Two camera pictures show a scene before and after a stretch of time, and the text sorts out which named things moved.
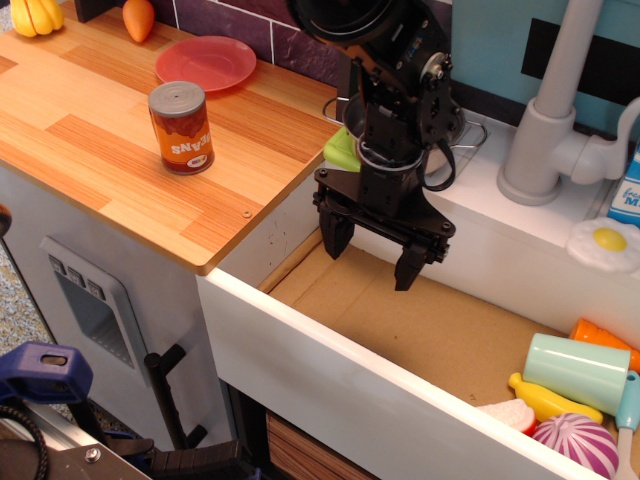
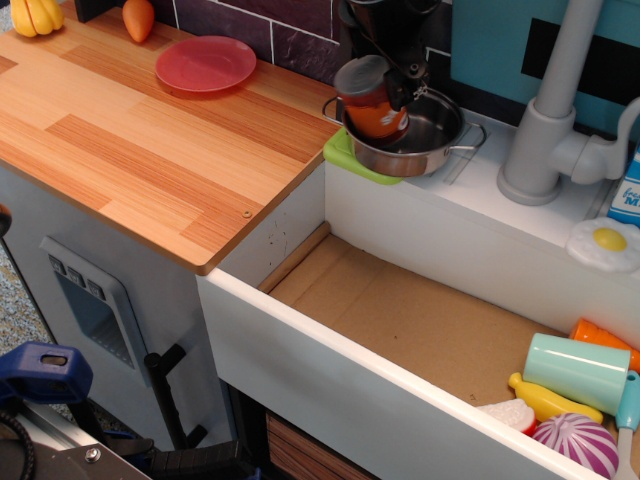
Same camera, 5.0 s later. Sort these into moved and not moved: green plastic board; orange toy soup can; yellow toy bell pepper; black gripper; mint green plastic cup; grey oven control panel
Moved: orange toy soup can; black gripper
Not moved: green plastic board; yellow toy bell pepper; mint green plastic cup; grey oven control panel
